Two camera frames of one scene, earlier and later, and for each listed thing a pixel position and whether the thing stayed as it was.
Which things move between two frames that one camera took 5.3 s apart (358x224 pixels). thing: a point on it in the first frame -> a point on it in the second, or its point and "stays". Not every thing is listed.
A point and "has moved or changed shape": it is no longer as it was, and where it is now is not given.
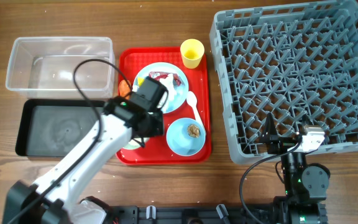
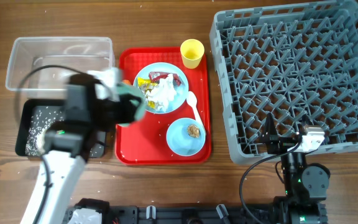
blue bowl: x=180 y=142 stays
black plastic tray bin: x=53 y=127 stays
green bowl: x=133 y=145 has moved or changed shape
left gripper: x=153 y=125 -> x=126 y=107
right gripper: x=270 y=135 stays
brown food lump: x=193 y=130 stays
